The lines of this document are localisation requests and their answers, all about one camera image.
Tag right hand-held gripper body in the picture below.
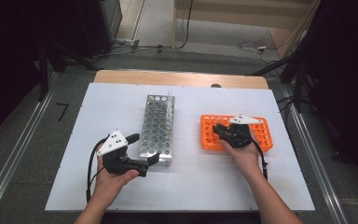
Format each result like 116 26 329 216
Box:
222 114 264 149

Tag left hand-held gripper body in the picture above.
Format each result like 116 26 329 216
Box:
96 129 151 177

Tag orange test tube rack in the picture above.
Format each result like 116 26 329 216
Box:
200 114 274 152

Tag metal test tube rack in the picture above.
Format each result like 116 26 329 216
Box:
137 94 175 167

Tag person's right hand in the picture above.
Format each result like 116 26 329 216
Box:
219 132 264 183

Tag person's left hand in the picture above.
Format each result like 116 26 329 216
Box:
91 154 140 203

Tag white board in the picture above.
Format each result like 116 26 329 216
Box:
45 82 316 213

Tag black metal stand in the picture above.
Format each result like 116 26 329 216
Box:
36 40 102 102
250 46 321 113

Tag wooden shelf unit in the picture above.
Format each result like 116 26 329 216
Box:
172 0 321 59

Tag black cabinet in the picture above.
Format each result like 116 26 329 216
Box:
74 0 124 59

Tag dark curtain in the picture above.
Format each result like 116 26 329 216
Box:
292 0 358 188
0 0 82 146

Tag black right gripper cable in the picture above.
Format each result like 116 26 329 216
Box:
250 138 269 181

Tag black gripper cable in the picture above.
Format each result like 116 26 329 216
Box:
86 136 110 203
250 138 269 181

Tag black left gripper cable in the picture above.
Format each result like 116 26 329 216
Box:
86 136 110 203

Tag black floor cables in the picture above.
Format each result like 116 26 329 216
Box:
276 94 296 122

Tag white floor cable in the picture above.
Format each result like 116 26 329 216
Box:
236 39 281 64

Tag metal floor rail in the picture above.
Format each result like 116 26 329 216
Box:
0 73 60 224
279 83 351 224

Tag black hanging cable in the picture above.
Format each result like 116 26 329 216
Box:
175 0 194 50

